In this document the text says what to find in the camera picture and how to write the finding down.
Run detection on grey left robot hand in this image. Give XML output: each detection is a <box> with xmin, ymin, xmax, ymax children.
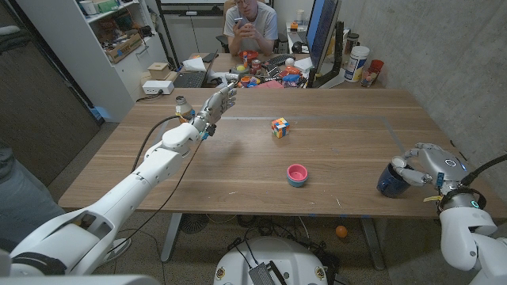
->
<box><xmin>193</xmin><ymin>82</ymin><xmax>238</xmax><ymax>140</ymax></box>

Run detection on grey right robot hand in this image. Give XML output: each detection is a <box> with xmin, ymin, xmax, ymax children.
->
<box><xmin>391</xmin><ymin>142</ymin><xmax>473</xmax><ymax>195</ymax></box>

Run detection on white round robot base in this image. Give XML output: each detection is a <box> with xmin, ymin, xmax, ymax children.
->
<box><xmin>213</xmin><ymin>236</ymin><xmax>329</xmax><ymax>285</ymax></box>

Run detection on plastic bottle with orange liquid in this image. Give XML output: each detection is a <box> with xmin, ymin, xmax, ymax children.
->
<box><xmin>175</xmin><ymin>95</ymin><xmax>196</xmax><ymax>124</ymax></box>

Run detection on multicoloured puzzle cube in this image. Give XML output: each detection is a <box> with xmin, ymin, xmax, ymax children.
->
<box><xmin>271</xmin><ymin>117</ymin><xmax>291</xmax><ymax>139</ymax></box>

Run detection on pink stacking cup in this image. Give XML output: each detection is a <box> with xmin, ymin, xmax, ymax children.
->
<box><xmin>286</xmin><ymin>163</ymin><xmax>309</xmax><ymax>183</ymax></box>

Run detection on blue stacking cup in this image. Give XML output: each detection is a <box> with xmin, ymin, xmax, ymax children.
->
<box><xmin>286</xmin><ymin>174</ymin><xmax>309</xmax><ymax>188</ymax></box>

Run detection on white cup on shelf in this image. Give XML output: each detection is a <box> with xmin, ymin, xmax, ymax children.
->
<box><xmin>78</xmin><ymin>0</ymin><xmax>98</xmax><ymax>16</ymax></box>

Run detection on black laptop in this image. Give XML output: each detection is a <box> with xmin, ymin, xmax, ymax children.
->
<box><xmin>173</xmin><ymin>51</ymin><xmax>219</xmax><ymax>89</ymax></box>

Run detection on white paper sheet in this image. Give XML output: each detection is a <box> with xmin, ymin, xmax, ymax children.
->
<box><xmin>181</xmin><ymin>57</ymin><xmax>208</xmax><ymax>72</ymax></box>

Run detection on dark blue mug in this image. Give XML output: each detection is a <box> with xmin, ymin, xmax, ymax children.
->
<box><xmin>375</xmin><ymin>162</ymin><xmax>413</xmax><ymax>199</ymax></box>

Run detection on white power box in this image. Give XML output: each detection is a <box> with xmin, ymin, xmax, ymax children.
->
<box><xmin>142</xmin><ymin>80</ymin><xmax>175</xmax><ymax>96</ymax></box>

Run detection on red bowl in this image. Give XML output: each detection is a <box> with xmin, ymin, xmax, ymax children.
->
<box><xmin>238</xmin><ymin>49</ymin><xmax>260</xmax><ymax>63</ymax></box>

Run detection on small cardboard tissue box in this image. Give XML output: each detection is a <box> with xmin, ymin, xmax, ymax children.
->
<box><xmin>147</xmin><ymin>62</ymin><xmax>171</xmax><ymax>80</ymax></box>

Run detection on black keyboard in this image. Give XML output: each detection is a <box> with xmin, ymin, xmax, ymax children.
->
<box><xmin>265</xmin><ymin>53</ymin><xmax>296</xmax><ymax>67</ymax></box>

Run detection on seated person in grey shirt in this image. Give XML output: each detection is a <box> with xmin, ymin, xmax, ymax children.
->
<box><xmin>223</xmin><ymin>0</ymin><xmax>280</xmax><ymax>56</ymax></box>

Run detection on grey table leg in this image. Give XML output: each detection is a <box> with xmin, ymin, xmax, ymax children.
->
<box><xmin>161</xmin><ymin>213</ymin><xmax>183</xmax><ymax>263</ymax></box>
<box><xmin>360</xmin><ymin>217</ymin><xmax>386</xmax><ymax>271</ymax></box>

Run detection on long cardboard box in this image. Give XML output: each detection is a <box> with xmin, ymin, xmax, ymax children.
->
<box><xmin>105</xmin><ymin>32</ymin><xmax>143</xmax><ymax>64</ymax></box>

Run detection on clear glass with items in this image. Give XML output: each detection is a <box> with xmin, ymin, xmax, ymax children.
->
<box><xmin>360</xmin><ymin>67</ymin><xmax>377</xmax><ymax>88</ymax></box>

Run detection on round black floor grate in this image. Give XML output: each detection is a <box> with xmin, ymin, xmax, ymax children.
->
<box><xmin>180</xmin><ymin>213</ymin><xmax>210</xmax><ymax>234</ymax></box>

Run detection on computer monitor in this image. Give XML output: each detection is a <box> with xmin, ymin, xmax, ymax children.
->
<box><xmin>307</xmin><ymin>0</ymin><xmax>342</xmax><ymax>74</ymax></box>

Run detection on white canister with label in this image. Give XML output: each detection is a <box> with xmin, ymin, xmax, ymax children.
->
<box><xmin>344</xmin><ymin>45</ymin><xmax>371</xmax><ymax>83</ymax></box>

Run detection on black monitor stand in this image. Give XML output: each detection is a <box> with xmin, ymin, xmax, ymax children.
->
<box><xmin>312</xmin><ymin>21</ymin><xmax>345</xmax><ymax>89</ymax></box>

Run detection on white shelf unit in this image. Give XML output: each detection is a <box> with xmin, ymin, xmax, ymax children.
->
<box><xmin>15</xmin><ymin>0</ymin><xmax>170</xmax><ymax>123</ymax></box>

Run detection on green box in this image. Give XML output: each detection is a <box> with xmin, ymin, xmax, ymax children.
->
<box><xmin>96</xmin><ymin>0</ymin><xmax>120</xmax><ymax>13</ymax></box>

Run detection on dark lidded jar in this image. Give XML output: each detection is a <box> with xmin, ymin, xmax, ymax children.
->
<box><xmin>345</xmin><ymin>32</ymin><xmax>360</xmax><ymax>55</ymax></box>

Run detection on grey finned module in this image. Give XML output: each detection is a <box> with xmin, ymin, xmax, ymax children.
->
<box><xmin>248</xmin><ymin>261</ymin><xmax>288</xmax><ymax>285</ymax></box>

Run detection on standing operator in jeans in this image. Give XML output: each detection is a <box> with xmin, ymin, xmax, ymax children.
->
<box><xmin>0</xmin><ymin>142</ymin><xmax>132</xmax><ymax>263</ymax></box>

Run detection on operator left black glove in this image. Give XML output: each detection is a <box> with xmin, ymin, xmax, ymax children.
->
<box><xmin>0</xmin><ymin>25</ymin><xmax>31</xmax><ymax>55</ymax></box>

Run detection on white robot torso edge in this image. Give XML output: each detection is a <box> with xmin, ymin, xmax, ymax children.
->
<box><xmin>0</xmin><ymin>275</ymin><xmax>159</xmax><ymax>285</ymax></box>

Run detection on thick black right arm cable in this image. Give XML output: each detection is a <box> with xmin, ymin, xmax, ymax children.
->
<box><xmin>459</xmin><ymin>154</ymin><xmax>507</xmax><ymax>187</ymax></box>

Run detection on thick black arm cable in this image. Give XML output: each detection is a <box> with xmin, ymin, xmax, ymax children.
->
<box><xmin>130</xmin><ymin>114</ymin><xmax>191</xmax><ymax>173</ymax></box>
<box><xmin>459</xmin><ymin>154</ymin><xmax>507</xmax><ymax>187</ymax></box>

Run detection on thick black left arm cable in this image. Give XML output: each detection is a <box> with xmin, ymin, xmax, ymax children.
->
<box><xmin>130</xmin><ymin>114</ymin><xmax>191</xmax><ymax>173</ymax></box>

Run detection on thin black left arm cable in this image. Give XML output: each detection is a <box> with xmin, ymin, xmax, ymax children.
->
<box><xmin>106</xmin><ymin>138</ymin><xmax>205</xmax><ymax>254</ymax></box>

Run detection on black floor cable bundle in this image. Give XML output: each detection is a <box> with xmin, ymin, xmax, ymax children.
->
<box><xmin>227</xmin><ymin>215</ymin><xmax>341</xmax><ymax>285</ymax></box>

